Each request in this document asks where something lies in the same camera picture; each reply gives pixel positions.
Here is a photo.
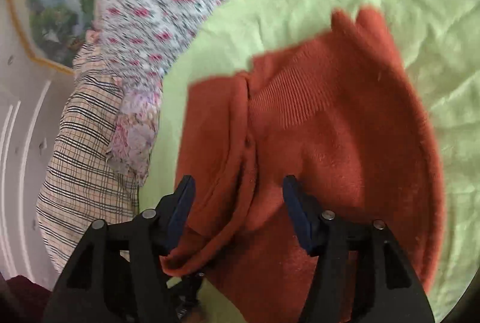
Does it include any orange knit sweater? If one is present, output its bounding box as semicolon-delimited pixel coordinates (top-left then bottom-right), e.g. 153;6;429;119
161;7;445;322

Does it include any dark red sleeve forearm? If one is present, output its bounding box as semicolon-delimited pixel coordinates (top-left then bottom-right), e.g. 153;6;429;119
6;276;51;322

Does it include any beige plaid blanket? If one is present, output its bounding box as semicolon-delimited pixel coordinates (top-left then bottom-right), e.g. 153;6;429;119
36;30;138;272

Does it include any pink floral pillow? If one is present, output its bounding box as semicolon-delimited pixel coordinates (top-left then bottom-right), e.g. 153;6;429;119
106;88;163;187

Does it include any light green bed sheet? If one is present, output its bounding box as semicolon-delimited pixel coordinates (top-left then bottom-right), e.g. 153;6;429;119
139;0;479;321

